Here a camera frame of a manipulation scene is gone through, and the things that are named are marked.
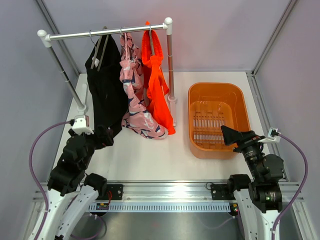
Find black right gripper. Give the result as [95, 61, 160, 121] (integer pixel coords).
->
[221, 124, 266, 180]

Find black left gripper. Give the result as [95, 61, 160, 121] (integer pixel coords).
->
[79, 124, 113, 170]

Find pink patterned shorts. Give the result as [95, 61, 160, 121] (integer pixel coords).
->
[119, 38, 168, 140]

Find black shorts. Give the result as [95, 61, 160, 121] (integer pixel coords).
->
[85, 35, 128, 137]

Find orange shorts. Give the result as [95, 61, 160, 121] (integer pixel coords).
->
[141, 30, 176, 135]

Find pink clothes hanger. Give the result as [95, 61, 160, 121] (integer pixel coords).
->
[120, 32, 133, 62]

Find grey clothes hanger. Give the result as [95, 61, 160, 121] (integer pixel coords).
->
[90, 35, 109, 72]

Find brown clothes hanger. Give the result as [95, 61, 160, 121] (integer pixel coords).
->
[148, 26, 155, 56]

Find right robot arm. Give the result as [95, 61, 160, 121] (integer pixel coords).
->
[221, 125, 284, 240]

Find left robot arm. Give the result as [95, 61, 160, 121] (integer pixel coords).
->
[29, 125, 114, 240]

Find orange plastic basket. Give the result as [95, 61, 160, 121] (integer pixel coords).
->
[188, 82, 251, 160]

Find white silver clothes rack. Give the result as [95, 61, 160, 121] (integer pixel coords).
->
[37, 17, 177, 126]

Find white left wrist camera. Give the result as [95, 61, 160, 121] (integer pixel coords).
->
[72, 115, 94, 135]

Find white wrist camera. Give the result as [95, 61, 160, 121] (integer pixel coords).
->
[72, 115, 94, 135]
[258, 127, 281, 144]

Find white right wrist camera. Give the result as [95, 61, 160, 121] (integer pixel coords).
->
[258, 127, 281, 144]

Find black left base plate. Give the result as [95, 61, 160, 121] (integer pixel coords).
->
[105, 184, 124, 201]

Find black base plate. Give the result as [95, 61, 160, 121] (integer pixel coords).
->
[205, 182, 235, 201]
[105, 184, 124, 201]

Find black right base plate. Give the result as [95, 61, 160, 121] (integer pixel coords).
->
[205, 182, 235, 201]

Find aluminium mounting rail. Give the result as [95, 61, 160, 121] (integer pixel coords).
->
[31, 180, 305, 203]

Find aluminium cage frame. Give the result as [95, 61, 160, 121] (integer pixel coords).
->
[44, 0, 320, 238]

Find white slotted cable duct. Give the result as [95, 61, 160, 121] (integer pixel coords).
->
[87, 202, 231, 213]

